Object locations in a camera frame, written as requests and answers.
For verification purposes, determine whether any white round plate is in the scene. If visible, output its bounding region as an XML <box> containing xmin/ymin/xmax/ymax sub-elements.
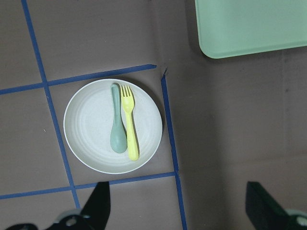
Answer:
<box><xmin>63</xmin><ymin>79</ymin><xmax>163</xmax><ymax>174</ymax></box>

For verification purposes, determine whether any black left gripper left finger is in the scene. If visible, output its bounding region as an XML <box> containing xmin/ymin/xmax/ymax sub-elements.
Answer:
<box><xmin>4</xmin><ymin>181</ymin><xmax>111</xmax><ymax>230</ymax></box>

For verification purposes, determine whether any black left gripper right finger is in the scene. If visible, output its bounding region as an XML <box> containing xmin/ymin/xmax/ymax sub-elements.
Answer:
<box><xmin>245</xmin><ymin>182</ymin><xmax>307</xmax><ymax>230</ymax></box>

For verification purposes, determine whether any mint green tray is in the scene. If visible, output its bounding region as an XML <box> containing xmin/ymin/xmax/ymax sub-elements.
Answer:
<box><xmin>195</xmin><ymin>0</ymin><xmax>307</xmax><ymax>59</ymax></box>

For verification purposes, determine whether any sage green spoon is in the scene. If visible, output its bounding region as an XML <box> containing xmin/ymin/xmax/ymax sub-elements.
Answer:
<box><xmin>110</xmin><ymin>84</ymin><xmax>127</xmax><ymax>154</ymax></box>

